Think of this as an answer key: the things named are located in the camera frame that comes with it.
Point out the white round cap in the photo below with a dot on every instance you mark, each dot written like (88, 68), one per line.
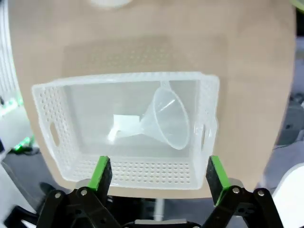
(110, 2)

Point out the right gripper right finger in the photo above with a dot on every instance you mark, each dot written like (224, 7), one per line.
(217, 183)

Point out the labelled white perforated basket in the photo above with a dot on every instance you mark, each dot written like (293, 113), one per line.
(59, 107)

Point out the clear plastic funnel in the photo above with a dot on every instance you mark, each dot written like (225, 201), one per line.
(166, 118)

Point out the white leg of brown table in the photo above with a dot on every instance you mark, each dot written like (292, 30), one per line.
(159, 209)

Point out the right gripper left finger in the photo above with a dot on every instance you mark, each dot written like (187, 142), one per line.
(103, 178)

